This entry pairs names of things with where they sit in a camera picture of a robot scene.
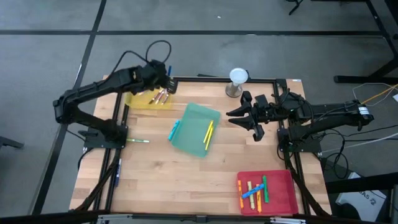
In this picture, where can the black rig beam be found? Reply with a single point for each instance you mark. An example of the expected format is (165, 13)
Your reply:
(46, 217)

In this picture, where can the light green highlighter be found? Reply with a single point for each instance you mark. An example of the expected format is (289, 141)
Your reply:
(251, 200)

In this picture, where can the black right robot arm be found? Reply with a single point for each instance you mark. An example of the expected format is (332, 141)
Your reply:
(335, 112)

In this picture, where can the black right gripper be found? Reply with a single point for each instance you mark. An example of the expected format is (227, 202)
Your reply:
(259, 113)

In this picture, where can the dark red thin marker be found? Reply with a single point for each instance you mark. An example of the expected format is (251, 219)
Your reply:
(159, 98)

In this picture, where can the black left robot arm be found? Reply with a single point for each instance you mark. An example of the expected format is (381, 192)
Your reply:
(93, 88)

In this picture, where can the yellow-orange thick marker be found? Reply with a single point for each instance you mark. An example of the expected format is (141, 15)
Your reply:
(259, 202)

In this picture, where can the black aluminium table frame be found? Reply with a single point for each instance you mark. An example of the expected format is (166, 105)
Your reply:
(202, 79)

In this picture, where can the black desk frame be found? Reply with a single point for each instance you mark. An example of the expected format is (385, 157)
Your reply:
(357, 79)

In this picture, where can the green thick marker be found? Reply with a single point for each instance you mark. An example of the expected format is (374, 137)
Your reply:
(265, 193)

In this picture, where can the green white thin marker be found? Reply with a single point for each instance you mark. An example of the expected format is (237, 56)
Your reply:
(138, 141)

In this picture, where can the grey floor leg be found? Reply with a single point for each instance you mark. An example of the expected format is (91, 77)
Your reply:
(9, 142)

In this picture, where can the yellow translucent plastic bin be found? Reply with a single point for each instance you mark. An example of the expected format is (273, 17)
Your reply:
(136, 102)

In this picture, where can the teal thick marker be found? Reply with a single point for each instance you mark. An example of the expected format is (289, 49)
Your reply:
(173, 130)

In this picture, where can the blue thick marker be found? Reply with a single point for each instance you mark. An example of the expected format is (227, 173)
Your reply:
(253, 191)

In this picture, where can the red translucent plastic bin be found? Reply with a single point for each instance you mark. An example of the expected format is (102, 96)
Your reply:
(280, 199)

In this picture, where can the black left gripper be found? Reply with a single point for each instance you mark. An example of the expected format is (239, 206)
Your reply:
(168, 84)

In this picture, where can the white box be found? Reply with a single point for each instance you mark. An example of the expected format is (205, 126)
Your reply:
(360, 199)

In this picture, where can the black floor stand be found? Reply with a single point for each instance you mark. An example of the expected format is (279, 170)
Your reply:
(293, 9)

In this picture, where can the green translucent plastic bin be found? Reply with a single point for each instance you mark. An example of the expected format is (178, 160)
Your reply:
(192, 133)

